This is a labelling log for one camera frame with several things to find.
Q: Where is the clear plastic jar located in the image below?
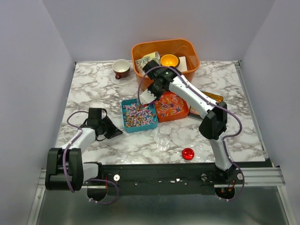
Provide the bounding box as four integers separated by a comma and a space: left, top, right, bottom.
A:
157, 125, 172, 151

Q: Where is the orange plastic bin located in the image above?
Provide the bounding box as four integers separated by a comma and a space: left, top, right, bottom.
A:
131, 39, 200, 81

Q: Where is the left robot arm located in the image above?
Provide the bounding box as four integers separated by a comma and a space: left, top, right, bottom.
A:
45, 108, 123, 192

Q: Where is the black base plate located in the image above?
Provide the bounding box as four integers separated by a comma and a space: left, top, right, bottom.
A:
84, 163, 243, 200

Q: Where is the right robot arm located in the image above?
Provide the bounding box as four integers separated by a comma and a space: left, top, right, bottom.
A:
138, 60, 242, 184

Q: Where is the maroon white cup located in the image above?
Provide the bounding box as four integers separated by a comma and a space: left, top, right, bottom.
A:
112, 59, 130, 80

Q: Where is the aluminium rail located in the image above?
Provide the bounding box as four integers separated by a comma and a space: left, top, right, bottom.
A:
37, 167, 285, 188

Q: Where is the teal candy tray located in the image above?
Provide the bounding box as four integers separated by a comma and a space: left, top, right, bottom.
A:
121, 98, 158, 133

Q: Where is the floral patterned mug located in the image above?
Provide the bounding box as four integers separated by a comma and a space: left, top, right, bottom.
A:
135, 52, 160, 75

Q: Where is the gold tin candy tray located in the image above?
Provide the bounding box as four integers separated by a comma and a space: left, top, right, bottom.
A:
188, 91, 224, 120

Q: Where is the orange candy tray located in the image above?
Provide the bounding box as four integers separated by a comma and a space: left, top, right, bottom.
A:
154, 92, 189, 123

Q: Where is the orange black bowl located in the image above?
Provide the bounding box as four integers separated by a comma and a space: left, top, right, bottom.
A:
160, 54, 180, 68

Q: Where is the red jar lid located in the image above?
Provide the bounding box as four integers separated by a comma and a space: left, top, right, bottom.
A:
182, 148, 195, 161

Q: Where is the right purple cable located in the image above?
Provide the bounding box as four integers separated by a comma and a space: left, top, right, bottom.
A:
137, 66, 246, 202

